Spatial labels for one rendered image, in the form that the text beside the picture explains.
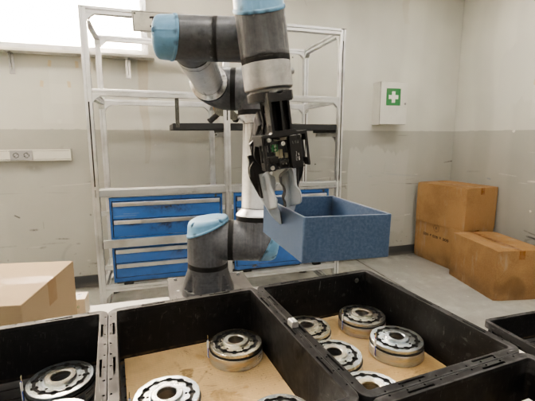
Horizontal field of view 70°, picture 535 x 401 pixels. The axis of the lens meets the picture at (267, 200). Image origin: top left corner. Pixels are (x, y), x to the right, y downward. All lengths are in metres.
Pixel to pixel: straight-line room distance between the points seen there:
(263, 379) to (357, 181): 3.33
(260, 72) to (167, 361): 0.56
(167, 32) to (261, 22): 0.18
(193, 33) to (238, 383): 0.60
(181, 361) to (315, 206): 0.40
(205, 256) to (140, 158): 2.40
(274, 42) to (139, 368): 0.62
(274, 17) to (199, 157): 2.88
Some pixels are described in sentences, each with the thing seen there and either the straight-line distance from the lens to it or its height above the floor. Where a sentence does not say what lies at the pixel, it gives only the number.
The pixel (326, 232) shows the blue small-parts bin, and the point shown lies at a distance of 0.57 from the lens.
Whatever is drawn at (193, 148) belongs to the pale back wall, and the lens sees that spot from 3.41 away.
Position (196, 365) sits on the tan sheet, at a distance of 0.79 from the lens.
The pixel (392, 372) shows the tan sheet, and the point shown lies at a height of 0.83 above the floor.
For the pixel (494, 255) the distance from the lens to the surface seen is 3.43.
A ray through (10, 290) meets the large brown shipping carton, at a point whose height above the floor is 0.90.
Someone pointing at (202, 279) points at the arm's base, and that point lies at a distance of 1.09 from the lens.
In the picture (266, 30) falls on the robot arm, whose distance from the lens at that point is 0.59.
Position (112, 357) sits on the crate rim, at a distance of 0.66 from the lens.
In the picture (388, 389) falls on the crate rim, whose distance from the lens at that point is 0.58.
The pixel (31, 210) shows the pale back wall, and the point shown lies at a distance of 3.56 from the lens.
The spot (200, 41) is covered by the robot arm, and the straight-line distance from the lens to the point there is 0.69.
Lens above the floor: 1.26
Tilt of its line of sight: 9 degrees down
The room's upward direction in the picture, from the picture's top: straight up
